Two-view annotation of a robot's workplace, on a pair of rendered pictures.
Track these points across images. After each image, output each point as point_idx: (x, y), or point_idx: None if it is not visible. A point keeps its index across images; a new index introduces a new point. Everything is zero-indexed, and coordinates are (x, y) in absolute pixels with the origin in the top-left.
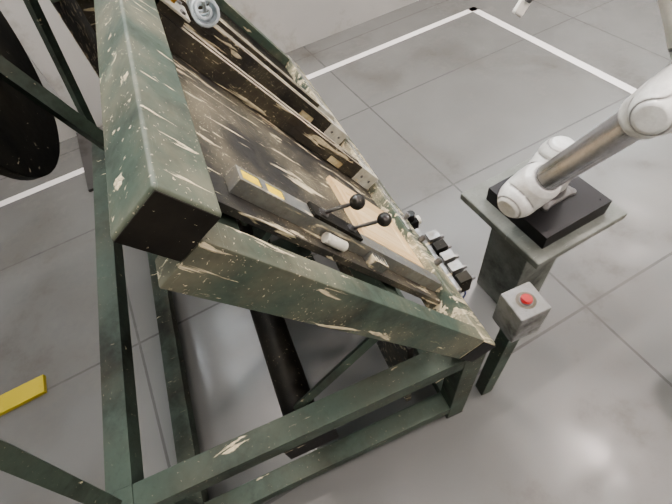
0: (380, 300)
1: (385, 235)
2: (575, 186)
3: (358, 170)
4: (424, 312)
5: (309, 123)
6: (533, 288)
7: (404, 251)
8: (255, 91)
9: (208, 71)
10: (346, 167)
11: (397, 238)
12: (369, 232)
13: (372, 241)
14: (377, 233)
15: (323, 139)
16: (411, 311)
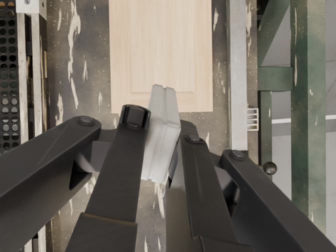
0: (323, 182)
1: (181, 45)
2: None
3: (41, 17)
4: (317, 109)
5: (26, 130)
6: None
7: (196, 16)
8: (47, 223)
9: None
10: (44, 41)
11: (168, 5)
12: (200, 94)
13: (234, 121)
14: (189, 69)
15: (42, 106)
16: (322, 137)
